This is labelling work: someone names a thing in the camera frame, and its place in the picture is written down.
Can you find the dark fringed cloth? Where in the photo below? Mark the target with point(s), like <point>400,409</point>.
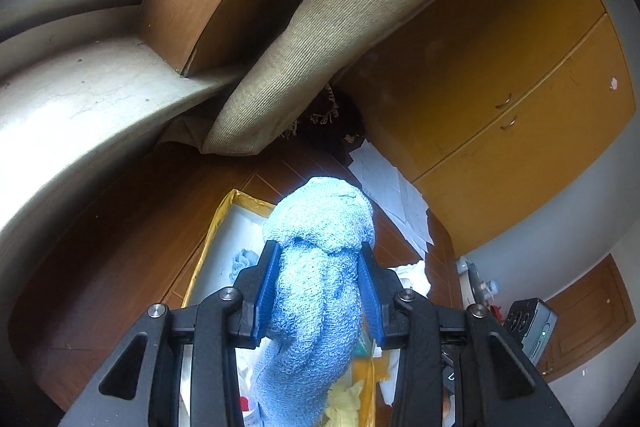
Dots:
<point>345,117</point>

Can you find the pile of white papers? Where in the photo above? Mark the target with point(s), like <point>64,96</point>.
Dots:
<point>390,187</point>

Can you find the light blue soft item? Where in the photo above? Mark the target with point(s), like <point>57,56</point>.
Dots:
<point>245,264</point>

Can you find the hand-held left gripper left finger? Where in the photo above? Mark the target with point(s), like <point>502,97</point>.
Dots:
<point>265,292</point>

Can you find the white plastic bag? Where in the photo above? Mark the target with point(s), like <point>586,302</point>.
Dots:
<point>412,277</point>

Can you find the light blue towel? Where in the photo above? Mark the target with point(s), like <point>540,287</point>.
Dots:
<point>310,307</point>

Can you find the yellow cloth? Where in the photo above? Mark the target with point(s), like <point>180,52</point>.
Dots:
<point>345,402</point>

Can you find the white wardrobe sticker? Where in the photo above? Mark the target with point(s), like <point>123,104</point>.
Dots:
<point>614,83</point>

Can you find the white electric pot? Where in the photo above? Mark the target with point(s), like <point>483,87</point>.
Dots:
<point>475,282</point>

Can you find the beige patterned curtain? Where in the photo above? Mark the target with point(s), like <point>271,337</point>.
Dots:
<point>300,47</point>

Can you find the brown wooden door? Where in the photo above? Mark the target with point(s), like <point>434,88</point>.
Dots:
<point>590,307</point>

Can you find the yellow cardboard box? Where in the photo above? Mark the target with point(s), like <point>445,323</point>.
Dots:
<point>235,232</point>

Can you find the yellow wooden wardrobe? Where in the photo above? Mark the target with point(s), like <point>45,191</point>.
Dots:
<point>500,182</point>

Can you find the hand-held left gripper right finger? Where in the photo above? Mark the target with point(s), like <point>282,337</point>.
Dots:
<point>371,297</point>

